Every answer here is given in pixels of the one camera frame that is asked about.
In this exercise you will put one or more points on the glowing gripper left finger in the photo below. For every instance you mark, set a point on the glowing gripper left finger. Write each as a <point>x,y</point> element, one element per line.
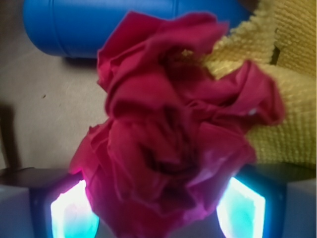
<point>45,203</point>

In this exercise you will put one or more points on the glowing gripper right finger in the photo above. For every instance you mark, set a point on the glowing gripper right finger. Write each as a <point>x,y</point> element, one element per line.
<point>270,201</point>

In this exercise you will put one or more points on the red paper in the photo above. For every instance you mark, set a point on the red paper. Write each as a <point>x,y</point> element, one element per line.
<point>142,180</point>

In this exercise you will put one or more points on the brown paper bag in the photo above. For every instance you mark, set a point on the brown paper bag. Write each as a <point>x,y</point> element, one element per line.
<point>51,108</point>

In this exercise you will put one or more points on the yellow microfiber cloth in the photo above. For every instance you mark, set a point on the yellow microfiber cloth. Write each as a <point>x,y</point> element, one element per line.
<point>246,109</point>

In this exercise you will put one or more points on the blue plastic bottle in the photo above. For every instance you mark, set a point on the blue plastic bottle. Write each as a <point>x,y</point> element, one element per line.
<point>78,28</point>

